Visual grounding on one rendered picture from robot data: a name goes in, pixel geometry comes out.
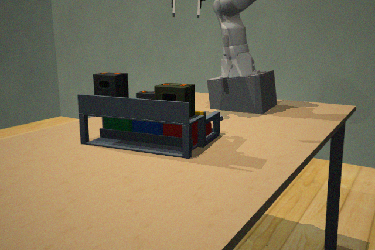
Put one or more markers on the blue bin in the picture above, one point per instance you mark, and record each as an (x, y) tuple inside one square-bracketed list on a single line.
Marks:
[(147, 127)]

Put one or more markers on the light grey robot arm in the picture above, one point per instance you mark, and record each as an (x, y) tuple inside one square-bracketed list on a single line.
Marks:
[(236, 60)]

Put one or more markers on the red open bin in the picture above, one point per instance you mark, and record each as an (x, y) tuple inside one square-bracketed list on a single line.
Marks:
[(176, 130)]

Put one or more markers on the green open bin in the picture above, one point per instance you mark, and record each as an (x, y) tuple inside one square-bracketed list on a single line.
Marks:
[(118, 124)]

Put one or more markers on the dark grey metal shelf rack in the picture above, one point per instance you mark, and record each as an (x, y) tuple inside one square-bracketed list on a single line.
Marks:
[(160, 111)]

